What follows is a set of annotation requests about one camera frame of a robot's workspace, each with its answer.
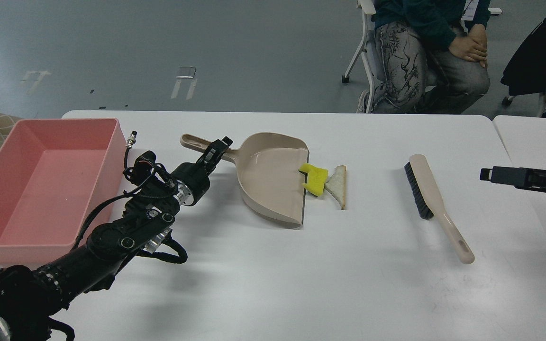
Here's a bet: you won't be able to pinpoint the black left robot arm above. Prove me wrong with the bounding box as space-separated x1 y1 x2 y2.
0 137 232 341

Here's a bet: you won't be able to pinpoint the beige plastic dustpan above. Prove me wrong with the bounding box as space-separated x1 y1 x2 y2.
221 132 309 226

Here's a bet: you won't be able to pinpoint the pink plastic bin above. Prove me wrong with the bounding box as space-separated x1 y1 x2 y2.
0 118 126 265

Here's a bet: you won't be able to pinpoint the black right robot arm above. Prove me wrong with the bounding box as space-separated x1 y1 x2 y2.
479 166 546 193

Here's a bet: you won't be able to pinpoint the white bread slice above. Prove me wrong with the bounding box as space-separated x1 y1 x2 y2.
324 165 347 211

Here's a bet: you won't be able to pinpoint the white office chair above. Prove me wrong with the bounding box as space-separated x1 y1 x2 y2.
341 0 385 114

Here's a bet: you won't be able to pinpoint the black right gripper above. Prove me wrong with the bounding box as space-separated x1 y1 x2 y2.
480 166 546 193

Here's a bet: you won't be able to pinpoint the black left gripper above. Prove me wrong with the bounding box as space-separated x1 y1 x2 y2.
171 136 233 206

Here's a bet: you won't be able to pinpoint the yellow sponge piece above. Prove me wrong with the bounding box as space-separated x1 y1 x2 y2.
299 163 328 197

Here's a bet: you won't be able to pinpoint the seated person in jeans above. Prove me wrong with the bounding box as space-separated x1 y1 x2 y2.
357 0 491 115

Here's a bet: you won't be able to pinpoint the beige brush black bristles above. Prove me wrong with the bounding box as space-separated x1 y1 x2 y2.
404 154 476 265

